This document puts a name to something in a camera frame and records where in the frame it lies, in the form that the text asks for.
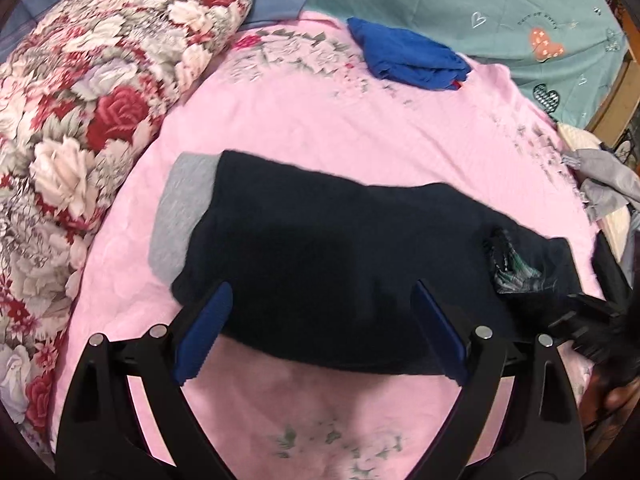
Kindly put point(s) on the folded blue garment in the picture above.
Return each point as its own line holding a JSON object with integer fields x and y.
{"x": 405, "y": 55}

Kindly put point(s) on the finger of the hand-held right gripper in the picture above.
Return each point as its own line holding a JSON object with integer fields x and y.
{"x": 585, "y": 310}

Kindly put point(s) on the teal heart-print sheet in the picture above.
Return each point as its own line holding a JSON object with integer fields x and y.
{"x": 475, "y": 5}

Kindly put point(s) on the navy embroidered pants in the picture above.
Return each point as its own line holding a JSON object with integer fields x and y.
{"x": 325, "y": 260}

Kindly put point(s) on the wooden display cabinet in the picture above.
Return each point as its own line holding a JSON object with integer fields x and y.
{"x": 615, "y": 105}

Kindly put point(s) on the light grey garment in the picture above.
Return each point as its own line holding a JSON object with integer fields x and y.
{"x": 600, "y": 180}

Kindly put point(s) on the folded black garment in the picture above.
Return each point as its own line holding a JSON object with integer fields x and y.
{"x": 610, "y": 270}

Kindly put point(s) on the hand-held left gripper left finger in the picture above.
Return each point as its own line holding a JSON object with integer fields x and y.
{"x": 205, "y": 330}

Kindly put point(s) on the red floral quilt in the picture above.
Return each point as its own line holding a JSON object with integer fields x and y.
{"x": 90, "y": 135}

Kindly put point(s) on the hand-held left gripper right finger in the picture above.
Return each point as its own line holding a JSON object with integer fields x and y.
{"x": 440, "y": 330}

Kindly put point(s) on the pink floral blanket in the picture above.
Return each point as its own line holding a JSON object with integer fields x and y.
{"x": 300, "y": 120}

